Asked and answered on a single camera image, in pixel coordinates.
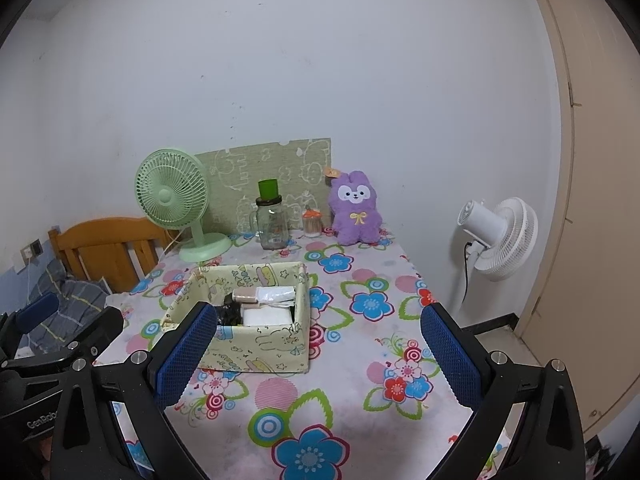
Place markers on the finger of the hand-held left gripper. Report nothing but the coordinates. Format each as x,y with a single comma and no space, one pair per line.
37,307
107,322

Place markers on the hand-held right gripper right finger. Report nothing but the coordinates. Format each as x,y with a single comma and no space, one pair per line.
450,355

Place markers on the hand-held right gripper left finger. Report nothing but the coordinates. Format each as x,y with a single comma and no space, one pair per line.
187,355

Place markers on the yellow cartoon print storage box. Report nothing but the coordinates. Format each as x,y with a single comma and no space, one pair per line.
260,350

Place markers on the beige roll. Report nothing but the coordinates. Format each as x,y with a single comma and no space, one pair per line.
245,297

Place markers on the white tissue pack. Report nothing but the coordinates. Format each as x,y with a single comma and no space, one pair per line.
267,316

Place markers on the clear plastic packets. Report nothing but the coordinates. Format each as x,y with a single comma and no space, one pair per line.
275,295

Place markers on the grey plaid pillow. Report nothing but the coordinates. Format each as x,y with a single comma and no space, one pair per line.
75,300

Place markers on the wooden chair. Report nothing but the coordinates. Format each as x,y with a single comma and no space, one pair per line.
100,245

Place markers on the white standing fan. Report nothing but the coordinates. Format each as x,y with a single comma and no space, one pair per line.
505,240

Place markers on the green desk fan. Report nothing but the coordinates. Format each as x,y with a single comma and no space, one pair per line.
170,195

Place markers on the glass jar with green lid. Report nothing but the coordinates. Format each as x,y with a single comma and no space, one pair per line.
272,230

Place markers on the purple plush bunny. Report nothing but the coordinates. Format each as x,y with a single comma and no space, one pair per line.
355,220

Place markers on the cotton swab jar orange lid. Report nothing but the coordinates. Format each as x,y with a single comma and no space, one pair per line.
311,225

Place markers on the beige door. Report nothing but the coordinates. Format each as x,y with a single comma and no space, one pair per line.
600,210

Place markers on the green cartoon print board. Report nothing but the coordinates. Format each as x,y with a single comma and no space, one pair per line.
280,160

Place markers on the wall socket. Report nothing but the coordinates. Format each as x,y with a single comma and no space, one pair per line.
31,251

